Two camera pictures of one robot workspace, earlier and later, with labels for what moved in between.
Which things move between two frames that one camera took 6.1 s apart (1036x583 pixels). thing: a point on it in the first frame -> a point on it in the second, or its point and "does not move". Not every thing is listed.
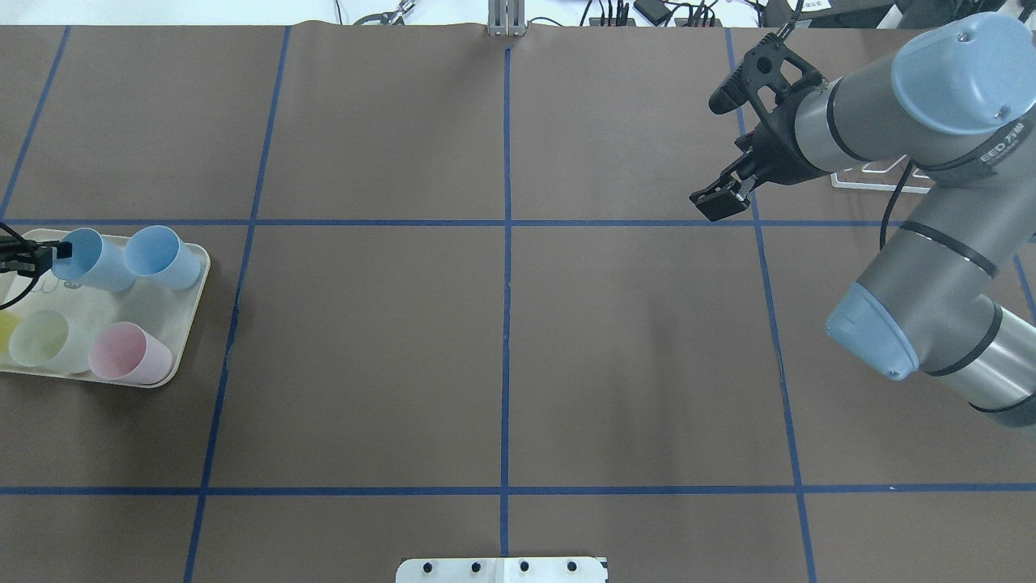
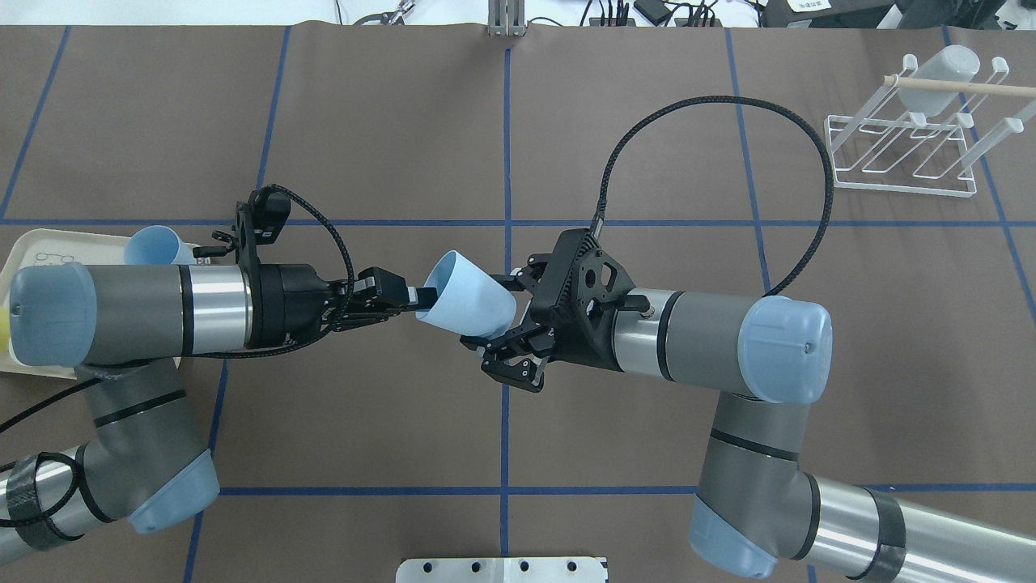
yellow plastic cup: [8, 322] does not move
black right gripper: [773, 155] -> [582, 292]
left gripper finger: [32, 269] -> [419, 298]
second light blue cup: [157, 252] does not move
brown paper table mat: [460, 304] does not move
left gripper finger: [36, 251] -> [389, 287]
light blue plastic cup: [95, 262] -> [469, 298]
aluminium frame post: [506, 18] does not move
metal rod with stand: [389, 19] does not move
